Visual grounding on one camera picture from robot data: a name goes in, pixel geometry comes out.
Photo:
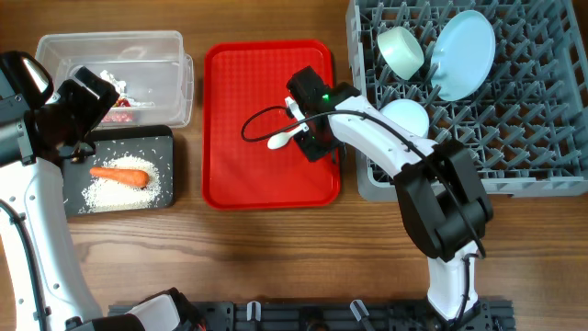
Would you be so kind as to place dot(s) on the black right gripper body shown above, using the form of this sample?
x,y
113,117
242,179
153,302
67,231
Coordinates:
x,y
310,139

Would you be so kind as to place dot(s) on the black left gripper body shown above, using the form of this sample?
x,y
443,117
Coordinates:
x,y
77,113

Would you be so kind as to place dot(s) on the white plastic spoon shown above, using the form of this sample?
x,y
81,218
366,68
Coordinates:
x,y
279,140

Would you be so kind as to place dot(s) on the red snack wrapper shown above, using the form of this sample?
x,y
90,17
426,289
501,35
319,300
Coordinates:
x,y
119,114

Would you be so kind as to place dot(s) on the white tissue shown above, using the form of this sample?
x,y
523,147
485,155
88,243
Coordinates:
x,y
119,85

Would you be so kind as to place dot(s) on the white rice pile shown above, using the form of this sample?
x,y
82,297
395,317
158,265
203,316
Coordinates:
x,y
109,195

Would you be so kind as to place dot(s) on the orange carrot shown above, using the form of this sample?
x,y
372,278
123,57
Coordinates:
x,y
130,177

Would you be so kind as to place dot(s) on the light blue bowl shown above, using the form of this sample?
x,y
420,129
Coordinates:
x,y
408,114

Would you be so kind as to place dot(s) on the green bowl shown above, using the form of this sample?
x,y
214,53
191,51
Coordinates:
x,y
401,52

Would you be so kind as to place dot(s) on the light blue round plate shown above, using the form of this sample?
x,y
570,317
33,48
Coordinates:
x,y
463,55

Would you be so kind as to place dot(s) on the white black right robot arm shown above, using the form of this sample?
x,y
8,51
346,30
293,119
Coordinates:
x,y
444,206

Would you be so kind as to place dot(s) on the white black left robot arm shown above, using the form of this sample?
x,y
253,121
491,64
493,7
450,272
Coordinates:
x,y
48,283

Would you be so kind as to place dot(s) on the black waste tray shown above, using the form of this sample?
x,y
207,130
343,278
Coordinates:
x,y
152,143

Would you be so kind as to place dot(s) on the clear plastic waste bin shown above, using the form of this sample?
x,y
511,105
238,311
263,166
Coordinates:
x,y
158,72

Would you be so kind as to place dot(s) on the grey plastic dishwasher rack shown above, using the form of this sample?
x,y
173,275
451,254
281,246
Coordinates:
x,y
526,126

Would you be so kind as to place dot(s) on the red plastic tray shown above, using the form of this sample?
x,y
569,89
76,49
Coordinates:
x,y
245,87

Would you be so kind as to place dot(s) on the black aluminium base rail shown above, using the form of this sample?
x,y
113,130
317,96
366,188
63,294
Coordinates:
x,y
396,315

